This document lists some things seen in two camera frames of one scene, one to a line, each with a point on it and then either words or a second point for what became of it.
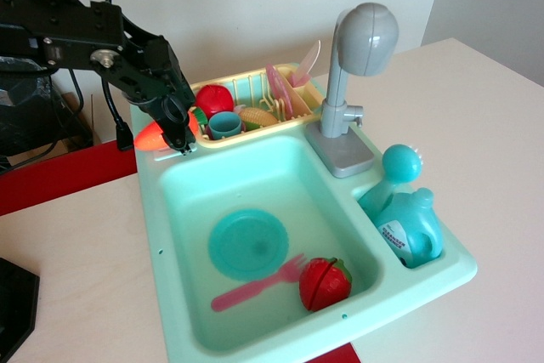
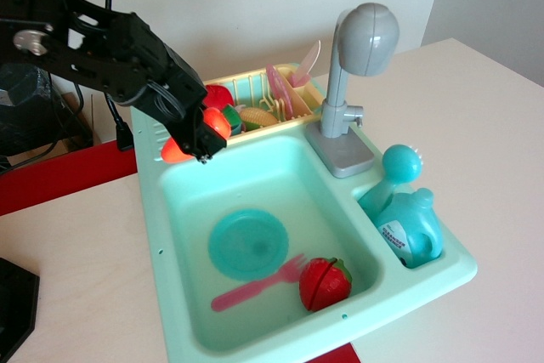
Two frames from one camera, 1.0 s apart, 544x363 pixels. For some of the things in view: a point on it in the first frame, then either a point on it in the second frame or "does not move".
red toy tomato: [214, 98] does not move
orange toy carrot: [150, 139] → [221, 121]
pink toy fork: [289, 272] does not move
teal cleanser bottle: [410, 228] does not move
